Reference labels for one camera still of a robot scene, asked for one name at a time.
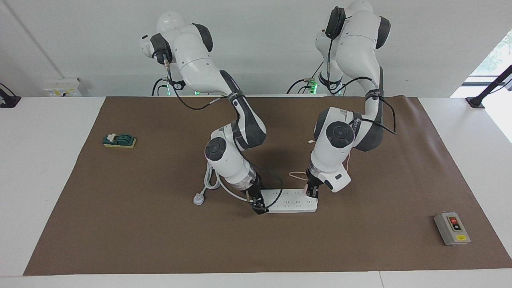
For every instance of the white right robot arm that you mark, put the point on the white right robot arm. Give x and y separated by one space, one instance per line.
192 52

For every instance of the white wall outlet box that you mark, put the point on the white wall outlet box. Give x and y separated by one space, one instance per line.
62 88

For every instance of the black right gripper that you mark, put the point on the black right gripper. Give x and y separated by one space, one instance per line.
255 188

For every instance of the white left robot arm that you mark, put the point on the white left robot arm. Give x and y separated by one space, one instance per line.
360 44

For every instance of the grey on-off switch box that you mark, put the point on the grey on-off switch box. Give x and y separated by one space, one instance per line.
452 230

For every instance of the white power strip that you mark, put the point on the white power strip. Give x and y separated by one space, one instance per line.
292 204

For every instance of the black desk clamp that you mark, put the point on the black desk clamp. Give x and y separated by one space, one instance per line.
8 100

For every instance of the black slanted stand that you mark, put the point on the black slanted stand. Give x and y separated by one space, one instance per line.
486 90

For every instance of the brown table mat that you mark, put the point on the brown table mat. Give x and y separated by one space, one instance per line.
160 240

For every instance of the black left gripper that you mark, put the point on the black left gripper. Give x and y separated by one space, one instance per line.
314 178

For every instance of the green knife switch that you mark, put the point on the green knife switch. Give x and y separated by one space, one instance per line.
120 140

